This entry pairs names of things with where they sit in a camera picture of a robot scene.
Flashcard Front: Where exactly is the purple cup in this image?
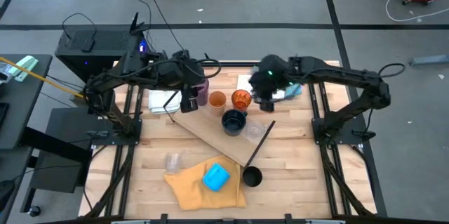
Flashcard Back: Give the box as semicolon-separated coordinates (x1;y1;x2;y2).
196;77;210;107

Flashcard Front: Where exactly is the orange faceted tumbler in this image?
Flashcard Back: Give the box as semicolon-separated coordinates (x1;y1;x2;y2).
230;88;253;112

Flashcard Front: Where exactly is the tan plain cup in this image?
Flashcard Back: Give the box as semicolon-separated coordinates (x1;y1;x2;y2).
208;90;228;118

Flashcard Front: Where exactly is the dark navy mug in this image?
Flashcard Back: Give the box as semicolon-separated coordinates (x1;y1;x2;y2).
220;108;248;138

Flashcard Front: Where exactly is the small clear glass tumbler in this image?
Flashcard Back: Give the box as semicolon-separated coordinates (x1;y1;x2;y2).
165;151;184;174

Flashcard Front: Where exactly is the tall black cup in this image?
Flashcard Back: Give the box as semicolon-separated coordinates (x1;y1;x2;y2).
241;166;264;188

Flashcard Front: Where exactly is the large clear glass cup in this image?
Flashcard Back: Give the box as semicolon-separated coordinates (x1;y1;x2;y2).
245;119;268;141

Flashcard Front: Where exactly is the white folded towel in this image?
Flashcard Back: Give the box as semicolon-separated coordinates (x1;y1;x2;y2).
147;89;184;115

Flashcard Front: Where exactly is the light blue cloth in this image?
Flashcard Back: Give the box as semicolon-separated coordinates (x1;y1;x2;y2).
283;82;303;99

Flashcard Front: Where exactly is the white paper sheet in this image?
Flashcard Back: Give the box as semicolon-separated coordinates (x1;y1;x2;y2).
236;74;287;100

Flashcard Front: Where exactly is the wooden cutting board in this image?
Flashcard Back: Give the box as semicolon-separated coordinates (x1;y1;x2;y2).
163;90;277;169

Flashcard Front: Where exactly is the yellow waffle cloth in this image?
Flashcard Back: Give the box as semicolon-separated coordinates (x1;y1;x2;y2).
163;154;248;212

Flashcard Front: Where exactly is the black computer tower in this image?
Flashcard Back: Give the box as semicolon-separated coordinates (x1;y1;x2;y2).
55;12;151;82

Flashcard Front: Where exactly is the black external drive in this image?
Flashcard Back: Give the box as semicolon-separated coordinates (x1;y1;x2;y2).
79;37;96;53

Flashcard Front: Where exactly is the yellow rod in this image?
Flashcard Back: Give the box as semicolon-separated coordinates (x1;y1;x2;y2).
0;56;86;99

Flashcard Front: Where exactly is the black desk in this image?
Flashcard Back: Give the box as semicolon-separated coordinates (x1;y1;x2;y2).
0;53;54;152

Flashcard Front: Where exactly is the mint green stapler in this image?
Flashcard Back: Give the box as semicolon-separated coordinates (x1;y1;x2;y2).
8;55;40;83

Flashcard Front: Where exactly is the black caster wheel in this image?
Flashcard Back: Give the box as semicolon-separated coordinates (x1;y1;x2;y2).
27;204;42;218

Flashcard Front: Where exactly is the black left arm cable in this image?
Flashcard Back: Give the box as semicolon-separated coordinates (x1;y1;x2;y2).
194;58;222;79

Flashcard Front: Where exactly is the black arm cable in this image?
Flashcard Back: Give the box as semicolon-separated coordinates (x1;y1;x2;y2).
377;62;406;79
194;58;222;79

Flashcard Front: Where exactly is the black aluminium table frame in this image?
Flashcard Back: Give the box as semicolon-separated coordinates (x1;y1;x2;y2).
79;60;379;220

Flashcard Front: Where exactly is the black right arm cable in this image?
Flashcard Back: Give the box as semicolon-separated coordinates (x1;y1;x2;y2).
377;62;406;79

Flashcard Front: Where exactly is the black pedestal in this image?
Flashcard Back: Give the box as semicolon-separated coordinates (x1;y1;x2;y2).
29;107;94;195

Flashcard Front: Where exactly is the grey floor bracket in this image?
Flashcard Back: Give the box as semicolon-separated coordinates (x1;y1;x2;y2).
408;53;449;67

